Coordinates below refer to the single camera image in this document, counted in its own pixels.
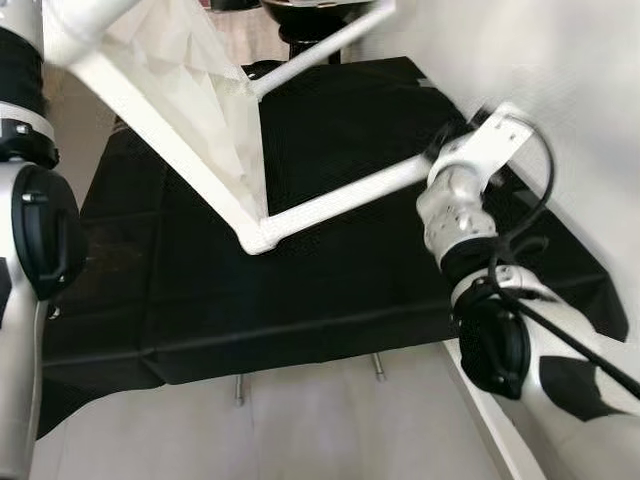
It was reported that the white plastic children table top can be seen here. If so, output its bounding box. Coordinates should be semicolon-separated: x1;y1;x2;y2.
70;0;269;256

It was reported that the black round stool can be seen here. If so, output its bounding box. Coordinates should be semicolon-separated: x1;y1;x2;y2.
280;25;346;66

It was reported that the black wok pan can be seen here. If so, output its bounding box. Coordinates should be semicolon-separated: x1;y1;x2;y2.
260;0;386;31

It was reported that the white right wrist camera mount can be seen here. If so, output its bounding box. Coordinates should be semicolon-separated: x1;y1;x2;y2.
455;100;536;186

